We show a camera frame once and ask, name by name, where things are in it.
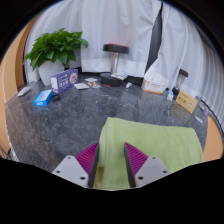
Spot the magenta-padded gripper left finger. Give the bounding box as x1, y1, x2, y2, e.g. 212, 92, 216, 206
52, 142, 100, 189

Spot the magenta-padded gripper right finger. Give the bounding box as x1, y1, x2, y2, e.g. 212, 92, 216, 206
123, 142, 172, 189

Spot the light green towel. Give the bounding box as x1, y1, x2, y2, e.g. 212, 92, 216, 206
94, 116, 204, 190

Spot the small white and blue box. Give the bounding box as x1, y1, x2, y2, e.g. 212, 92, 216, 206
166, 89, 175, 102

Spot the yellow cardboard box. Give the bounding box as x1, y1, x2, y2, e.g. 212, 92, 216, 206
175, 89, 198, 115

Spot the small purple object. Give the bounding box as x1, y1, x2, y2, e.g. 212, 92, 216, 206
199, 104, 210, 116

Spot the white card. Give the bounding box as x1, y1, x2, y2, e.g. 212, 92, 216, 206
73, 82, 90, 90

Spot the white and orange box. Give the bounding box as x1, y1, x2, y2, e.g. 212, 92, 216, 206
141, 77, 167, 96

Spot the purple cardboard box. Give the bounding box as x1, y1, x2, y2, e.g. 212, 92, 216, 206
50, 68, 80, 95

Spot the white booklet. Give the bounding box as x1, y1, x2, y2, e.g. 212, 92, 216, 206
110, 73, 129, 81

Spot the black and red bar stool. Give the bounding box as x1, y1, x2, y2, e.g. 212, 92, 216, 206
99, 43, 130, 87
172, 68, 190, 96

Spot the green potted plant, white pot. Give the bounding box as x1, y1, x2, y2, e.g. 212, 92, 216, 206
22, 28, 90, 87

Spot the white curtain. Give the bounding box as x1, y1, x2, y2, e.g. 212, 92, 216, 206
143, 3, 224, 124
23, 0, 163, 84

